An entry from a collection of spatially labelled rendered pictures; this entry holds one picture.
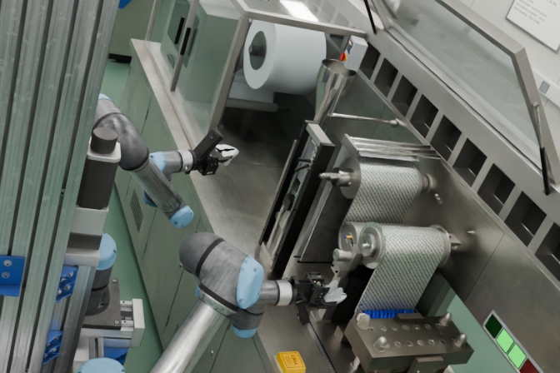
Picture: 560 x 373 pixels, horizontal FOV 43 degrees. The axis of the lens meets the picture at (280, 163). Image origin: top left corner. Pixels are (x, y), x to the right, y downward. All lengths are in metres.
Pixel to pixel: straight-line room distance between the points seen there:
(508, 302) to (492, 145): 0.49
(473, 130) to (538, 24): 3.20
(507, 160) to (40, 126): 1.40
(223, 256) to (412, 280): 0.81
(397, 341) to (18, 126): 1.34
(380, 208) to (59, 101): 1.26
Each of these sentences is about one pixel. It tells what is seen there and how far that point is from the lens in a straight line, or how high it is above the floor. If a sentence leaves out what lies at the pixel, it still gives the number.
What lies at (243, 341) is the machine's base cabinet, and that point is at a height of 0.76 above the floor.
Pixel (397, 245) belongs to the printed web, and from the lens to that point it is 2.23.
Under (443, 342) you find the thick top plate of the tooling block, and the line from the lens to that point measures 2.42.
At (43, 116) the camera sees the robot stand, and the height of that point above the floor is 1.66.
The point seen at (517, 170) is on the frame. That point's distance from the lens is 2.26.
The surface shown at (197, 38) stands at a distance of 3.23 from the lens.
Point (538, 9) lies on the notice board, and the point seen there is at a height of 1.52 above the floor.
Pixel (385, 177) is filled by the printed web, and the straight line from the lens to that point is 2.37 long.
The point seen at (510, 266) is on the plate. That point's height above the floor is 1.37.
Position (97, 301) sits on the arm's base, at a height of 0.87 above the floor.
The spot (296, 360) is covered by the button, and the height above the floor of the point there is 0.92.
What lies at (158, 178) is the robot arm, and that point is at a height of 1.28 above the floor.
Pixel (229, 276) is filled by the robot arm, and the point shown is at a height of 1.35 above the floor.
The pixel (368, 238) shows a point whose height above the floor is 1.28.
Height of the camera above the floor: 2.41
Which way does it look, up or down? 28 degrees down
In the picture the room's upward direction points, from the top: 20 degrees clockwise
